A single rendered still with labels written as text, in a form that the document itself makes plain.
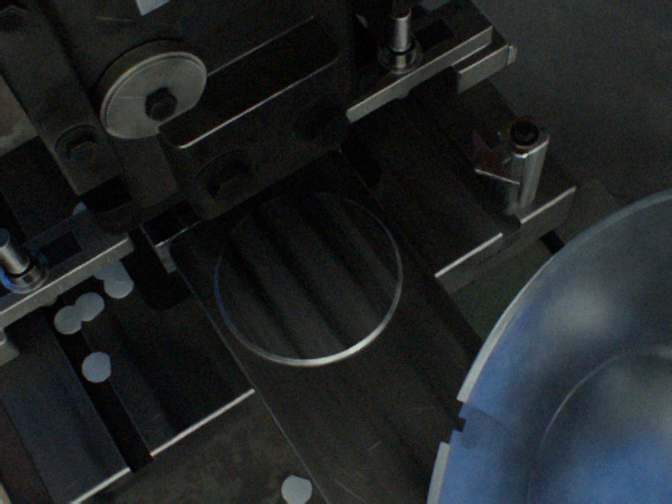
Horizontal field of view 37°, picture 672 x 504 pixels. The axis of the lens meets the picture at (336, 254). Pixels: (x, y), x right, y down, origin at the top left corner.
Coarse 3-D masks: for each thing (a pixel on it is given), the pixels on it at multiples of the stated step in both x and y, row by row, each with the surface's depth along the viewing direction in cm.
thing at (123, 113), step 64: (64, 0) 41; (128, 0) 43; (192, 0) 46; (256, 0) 48; (320, 0) 51; (128, 64) 45; (192, 64) 47; (256, 64) 51; (320, 64) 50; (128, 128) 48; (192, 128) 49; (256, 128) 51; (320, 128) 52; (192, 192) 53; (256, 192) 57
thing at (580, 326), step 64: (576, 256) 54; (640, 256) 50; (512, 320) 57; (576, 320) 52; (640, 320) 48; (512, 384) 55; (576, 384) 50; (640, 384) 46; (448, 448) 58; (512, 448) 53; (576, 448) 48; (640, 448) 44
